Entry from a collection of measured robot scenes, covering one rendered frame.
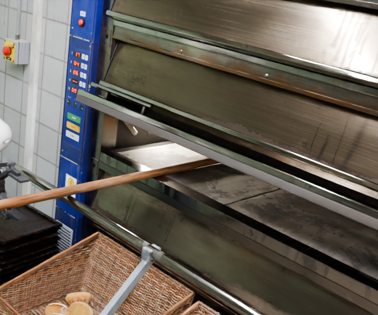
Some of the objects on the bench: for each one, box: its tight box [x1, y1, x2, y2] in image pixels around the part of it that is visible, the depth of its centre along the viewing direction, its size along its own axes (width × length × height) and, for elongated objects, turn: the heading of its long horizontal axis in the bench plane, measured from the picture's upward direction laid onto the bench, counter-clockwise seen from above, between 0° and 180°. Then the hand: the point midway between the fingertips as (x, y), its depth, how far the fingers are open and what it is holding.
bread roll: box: [69, 302, 93, 315], centre depth 225 cm, size 6×10×7 cm
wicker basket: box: [0, 231, 196, 315], centre depth 209 cm, size 49×56×28 cm
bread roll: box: [66, 292, 91, 305], centre depth 232 cm, size 6×10×7 cm
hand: (20, 198), depth 175 cm, fingers open, 12 cm apart
